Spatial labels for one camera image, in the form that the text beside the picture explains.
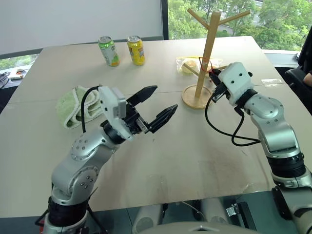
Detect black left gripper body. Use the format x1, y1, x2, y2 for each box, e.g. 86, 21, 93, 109
122, 102, 150, 136

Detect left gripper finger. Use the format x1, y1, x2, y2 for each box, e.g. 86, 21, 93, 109
147, 104, 179, 134
126, 85, 158, 108

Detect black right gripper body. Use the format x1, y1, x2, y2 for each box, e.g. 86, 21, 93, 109
211, 82, 230, 103

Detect wooden tree stand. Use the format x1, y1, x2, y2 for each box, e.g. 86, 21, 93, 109
181, 7, 252, 110

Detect plastic bag of bread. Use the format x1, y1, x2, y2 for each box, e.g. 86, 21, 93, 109
175, 56, 224, 77

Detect yellow drink can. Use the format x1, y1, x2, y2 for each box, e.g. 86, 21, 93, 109
126, 35, 147, 66

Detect clear tape strip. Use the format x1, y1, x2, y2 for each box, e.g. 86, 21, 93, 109
261, 78, 285, 86

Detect green drink can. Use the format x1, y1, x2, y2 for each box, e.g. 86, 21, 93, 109
97, 36, 121, 67

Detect green folded towel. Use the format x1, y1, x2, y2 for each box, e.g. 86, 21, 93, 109
55, 85, 103, 129

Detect black office chair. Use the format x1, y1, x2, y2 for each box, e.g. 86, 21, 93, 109
283, 38, 312, 108

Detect pale rounded shape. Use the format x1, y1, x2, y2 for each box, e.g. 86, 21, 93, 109
132, 204, 163, 234
201, 198, 229, 224

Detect silver robot torso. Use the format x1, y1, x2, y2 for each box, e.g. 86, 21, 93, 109
138, 221, 246, 234

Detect clutter on window sill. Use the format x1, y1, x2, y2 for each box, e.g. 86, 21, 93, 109
0, 69, 26, 89

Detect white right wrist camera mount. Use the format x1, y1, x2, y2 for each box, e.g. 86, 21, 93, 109
217, 62, 254, 107

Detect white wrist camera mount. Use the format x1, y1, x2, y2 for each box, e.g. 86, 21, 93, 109
98, 85, 134, 142
217, 62, 254, 107

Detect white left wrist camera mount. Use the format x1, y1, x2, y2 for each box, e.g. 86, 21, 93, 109
98, 85, 134, 142

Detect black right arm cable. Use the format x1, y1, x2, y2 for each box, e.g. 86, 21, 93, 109
205, 96, 260, 147

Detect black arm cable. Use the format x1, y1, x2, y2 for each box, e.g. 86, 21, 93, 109
205, 96, 260, 147
80, 85, 102, 134

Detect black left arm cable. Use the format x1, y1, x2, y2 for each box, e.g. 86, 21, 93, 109
80, 85, 102, 134

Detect black window post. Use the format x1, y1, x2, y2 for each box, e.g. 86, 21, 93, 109
161, 0, 169, 41

